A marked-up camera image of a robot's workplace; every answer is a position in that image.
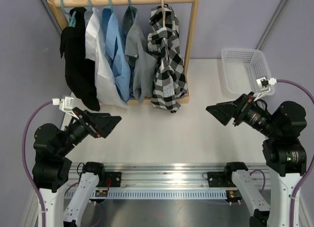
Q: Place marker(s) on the wooden hanger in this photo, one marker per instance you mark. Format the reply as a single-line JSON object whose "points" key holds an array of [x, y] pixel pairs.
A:
{"points": [[163, 13]]}

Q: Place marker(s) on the grey shirt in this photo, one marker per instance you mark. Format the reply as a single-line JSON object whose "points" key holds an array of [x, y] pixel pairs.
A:
{"points": [[141, 62]]}

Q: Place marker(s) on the blue-grey hanger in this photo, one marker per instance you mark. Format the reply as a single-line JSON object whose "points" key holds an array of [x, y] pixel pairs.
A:
{"points": [[129, 3]]}

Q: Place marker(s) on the teal hanger of white shirt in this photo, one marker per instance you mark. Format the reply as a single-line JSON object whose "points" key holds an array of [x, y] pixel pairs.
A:
{"points": [[90, 5]]}

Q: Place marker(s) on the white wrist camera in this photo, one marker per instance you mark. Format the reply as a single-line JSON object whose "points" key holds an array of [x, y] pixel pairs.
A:
{"points": [[264, 86], [66, 104]]}

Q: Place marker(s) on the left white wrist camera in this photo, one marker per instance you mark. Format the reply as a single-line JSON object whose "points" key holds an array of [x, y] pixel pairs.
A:
{"points": [[66, 104]]}

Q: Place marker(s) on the wooden clothes rack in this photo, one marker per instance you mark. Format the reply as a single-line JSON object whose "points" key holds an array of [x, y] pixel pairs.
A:
{"points": [[62, 20]]}

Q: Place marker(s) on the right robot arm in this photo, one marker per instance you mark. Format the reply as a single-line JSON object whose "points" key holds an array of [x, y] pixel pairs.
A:
{"points": [[284, 155]]}

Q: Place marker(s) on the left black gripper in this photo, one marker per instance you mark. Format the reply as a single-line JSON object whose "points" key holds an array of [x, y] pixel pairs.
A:
{"points": [[88, 119]]}

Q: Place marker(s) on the aluminium mounting rail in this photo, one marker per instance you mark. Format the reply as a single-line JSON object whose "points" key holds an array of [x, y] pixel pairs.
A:
{"points": [[70, 187]]}

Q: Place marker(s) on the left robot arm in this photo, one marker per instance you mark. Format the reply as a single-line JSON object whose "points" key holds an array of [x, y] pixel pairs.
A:
{"points": [[54, 163]]}

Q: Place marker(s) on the teal hanger of blue shirt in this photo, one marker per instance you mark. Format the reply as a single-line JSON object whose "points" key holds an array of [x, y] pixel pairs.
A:
{"points": [[111, 5]]}

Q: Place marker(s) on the light blue shirt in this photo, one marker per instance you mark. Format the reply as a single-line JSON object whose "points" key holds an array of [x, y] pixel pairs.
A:
{"points": [[115, 50]]}

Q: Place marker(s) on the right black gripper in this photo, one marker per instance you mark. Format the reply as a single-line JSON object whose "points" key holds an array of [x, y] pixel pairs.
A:
{"points": [[225, 111]]}

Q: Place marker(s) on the black white checkered shirt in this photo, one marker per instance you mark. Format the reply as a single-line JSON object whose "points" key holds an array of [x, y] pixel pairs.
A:
{"points": [[169, 83]]}

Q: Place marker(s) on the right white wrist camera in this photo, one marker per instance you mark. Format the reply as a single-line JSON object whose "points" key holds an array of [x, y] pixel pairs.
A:
{"points": [[264, 86]]}

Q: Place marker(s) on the white plastic basket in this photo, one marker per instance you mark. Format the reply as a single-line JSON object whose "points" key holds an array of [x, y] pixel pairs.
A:
{"points": [[241, 70]]}

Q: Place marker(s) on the teal hanger of black shirt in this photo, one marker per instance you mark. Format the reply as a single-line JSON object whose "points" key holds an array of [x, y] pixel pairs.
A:
{"points": [[72, 19]]}

